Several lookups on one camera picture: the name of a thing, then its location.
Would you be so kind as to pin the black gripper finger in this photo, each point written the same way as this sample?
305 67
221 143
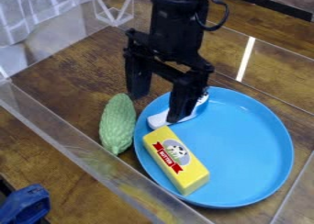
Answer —
189 89
138 75

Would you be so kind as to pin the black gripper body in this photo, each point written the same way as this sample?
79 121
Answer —
170 46

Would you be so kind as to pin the yellow butter brick toy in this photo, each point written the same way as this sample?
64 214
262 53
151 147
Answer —
177 161

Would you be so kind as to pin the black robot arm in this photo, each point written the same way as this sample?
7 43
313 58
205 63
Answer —
167 52

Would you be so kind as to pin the blue round tray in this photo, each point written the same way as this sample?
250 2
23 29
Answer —
243 145

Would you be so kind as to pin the green bitter gourd toy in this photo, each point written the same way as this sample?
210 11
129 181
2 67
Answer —
117 124

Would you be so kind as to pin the grey checked cloth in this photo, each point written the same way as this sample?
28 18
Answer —
20 15

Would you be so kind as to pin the blue clamp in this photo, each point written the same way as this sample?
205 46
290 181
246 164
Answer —
26 206

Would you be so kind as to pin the clear acrylic corner bracket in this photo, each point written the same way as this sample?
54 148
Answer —
111 15

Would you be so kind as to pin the clear acrylic enclosure wall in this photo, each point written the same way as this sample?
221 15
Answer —
52 101

